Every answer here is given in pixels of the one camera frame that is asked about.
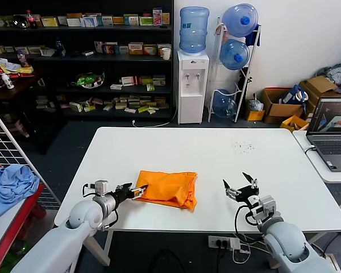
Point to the paper and snack pile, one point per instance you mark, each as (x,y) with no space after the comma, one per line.
(8,66)

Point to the white metal jug rack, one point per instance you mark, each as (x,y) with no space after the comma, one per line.
(238,111)

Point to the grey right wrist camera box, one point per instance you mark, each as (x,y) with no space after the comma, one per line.
(267,204)

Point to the tall pink white box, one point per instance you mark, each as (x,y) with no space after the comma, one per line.
(157,17)

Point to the labelled blue water jug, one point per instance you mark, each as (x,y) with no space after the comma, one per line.
(193,31)

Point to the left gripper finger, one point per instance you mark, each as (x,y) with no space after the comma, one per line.
(137,194)
(123,186)

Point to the orange t-shirt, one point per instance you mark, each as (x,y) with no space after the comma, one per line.
(164,187)

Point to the small yellow orange box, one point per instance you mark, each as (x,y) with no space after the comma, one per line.
(166,18)

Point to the cola bottle red cap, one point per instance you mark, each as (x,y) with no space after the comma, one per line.
(32,20)

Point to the black shelf unit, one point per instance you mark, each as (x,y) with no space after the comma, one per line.
(116,58)

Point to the small green box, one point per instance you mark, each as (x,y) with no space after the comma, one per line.
(150,87)

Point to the white water dispenser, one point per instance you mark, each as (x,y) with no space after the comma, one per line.
(190,108)

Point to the small white bottle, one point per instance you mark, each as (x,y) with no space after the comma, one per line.
(8,82)

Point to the small white side table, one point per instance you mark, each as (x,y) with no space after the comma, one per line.
(315,166)

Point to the white paper cup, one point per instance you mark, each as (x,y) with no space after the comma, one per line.
(166,54)

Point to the white box red stripe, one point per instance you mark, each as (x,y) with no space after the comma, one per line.
(129,81)

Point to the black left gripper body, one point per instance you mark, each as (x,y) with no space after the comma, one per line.
(123,194)

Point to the white yellow medicine box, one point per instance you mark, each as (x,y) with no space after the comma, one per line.
(136,49)

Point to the black metal stand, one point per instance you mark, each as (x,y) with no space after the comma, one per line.
(248,80)

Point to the red white medicine box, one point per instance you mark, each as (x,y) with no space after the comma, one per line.
(106,47)

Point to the grey open laptop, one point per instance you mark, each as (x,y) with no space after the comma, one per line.
(332,148)

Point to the blue drink bottle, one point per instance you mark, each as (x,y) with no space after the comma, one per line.
(60,48)

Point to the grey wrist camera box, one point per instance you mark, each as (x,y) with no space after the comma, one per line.
(267,204)
(101,187)

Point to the orange green medicine box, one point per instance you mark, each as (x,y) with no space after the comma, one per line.
(150,50)

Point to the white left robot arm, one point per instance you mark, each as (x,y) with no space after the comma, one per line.
(82,213)

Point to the large brown cardboard box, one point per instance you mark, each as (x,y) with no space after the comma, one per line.
(321,85)

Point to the red framed cart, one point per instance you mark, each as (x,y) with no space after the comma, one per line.
(17,227)

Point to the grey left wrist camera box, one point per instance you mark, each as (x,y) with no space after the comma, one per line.
(101,187)

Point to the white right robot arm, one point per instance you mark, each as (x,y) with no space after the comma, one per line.
(284,241)

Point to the crumpled light blue cloth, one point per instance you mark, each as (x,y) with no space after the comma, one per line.
(11,185)

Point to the yellow open bin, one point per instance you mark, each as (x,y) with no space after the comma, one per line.
(290,122)

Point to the flat white box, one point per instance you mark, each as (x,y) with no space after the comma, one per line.
(116,87)

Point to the white orange medicine box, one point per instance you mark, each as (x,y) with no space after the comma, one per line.
(160,49)

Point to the clear plastic bag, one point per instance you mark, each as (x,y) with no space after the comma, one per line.
(255,103)

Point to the green plastic bottle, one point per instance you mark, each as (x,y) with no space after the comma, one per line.
(22,250)

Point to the yellow green medicine box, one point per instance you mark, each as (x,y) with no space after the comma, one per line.
(50,22)

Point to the purple drink bottle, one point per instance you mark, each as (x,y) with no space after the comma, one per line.
(22,58)

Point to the shiny black helmet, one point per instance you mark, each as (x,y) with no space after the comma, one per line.
(20,21)

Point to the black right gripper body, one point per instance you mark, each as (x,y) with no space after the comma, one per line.
(248,195)

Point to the blue shopping bag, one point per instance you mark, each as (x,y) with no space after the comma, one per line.
(294,95)

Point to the blue white medicine box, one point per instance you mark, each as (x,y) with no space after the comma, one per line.
(89,22)

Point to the dark blue hanging cloth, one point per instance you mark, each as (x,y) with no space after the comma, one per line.
(254,38)

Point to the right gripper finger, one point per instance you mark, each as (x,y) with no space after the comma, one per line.
(253,183)
(231,193)

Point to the dark wooden table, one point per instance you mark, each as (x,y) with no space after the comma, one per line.
(25,85)

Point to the striped grey clothes pile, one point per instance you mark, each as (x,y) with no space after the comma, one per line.
(339,74)

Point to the large white table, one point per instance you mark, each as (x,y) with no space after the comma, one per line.
(272,176)

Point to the red trimmed cardboard box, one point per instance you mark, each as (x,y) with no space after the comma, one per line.
(281,111)

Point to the white teal medicine box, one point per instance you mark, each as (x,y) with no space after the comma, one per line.
(131,20)

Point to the glass bowl green packets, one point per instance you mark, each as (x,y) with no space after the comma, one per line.
(88,79)

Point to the white power strip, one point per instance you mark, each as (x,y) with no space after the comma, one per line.
(218,243)

